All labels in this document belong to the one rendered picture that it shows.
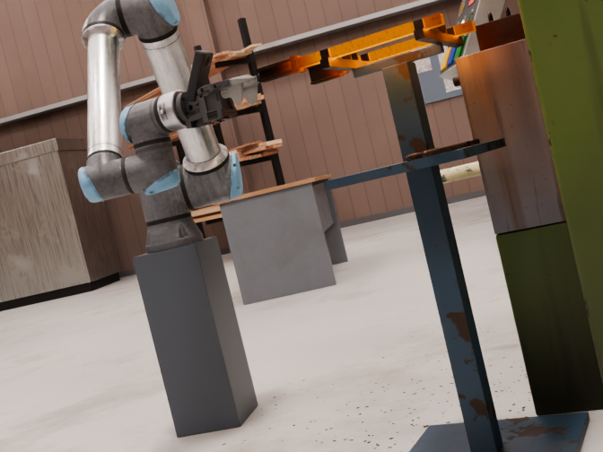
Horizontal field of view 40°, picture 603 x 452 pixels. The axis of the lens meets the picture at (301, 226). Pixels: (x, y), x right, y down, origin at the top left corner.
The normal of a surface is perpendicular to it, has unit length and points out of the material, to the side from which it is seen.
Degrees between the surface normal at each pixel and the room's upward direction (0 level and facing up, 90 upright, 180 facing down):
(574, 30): 90
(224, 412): 90
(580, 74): 90
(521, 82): 90
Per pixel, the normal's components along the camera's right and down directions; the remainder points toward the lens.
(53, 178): -0.21, 0.10
